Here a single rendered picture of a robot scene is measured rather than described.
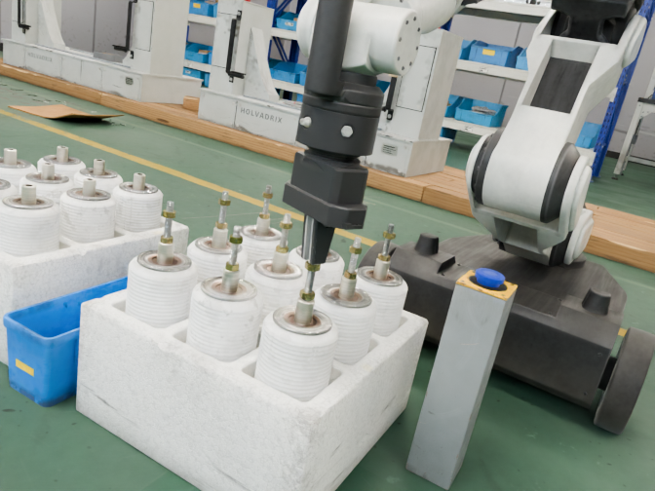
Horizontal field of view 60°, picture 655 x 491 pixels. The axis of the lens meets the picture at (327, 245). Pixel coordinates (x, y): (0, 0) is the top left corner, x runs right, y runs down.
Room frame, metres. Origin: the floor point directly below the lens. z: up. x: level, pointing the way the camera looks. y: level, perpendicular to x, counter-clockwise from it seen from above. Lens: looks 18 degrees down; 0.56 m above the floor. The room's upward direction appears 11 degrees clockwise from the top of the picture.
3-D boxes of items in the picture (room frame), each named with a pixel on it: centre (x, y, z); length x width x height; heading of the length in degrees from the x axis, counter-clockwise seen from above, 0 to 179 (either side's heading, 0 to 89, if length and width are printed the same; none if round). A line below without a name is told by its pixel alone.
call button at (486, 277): (0.74, -0.23, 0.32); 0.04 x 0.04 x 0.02
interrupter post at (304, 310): (0.64, 0.01, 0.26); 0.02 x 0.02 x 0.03
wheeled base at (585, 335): (1.31, -0.48, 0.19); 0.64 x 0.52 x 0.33; 151
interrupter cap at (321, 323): (0.64, 0.01, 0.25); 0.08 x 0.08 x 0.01
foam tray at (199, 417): (0.80, 0.07, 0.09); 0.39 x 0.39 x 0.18; 64
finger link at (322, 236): (0.63, 0.01, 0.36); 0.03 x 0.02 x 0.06; 131
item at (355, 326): (0.74, -0.04, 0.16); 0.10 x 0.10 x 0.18
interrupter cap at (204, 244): (0.85, 0.17, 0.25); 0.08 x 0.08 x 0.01
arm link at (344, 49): (0.62, 0.01, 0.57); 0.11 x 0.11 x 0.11; 64
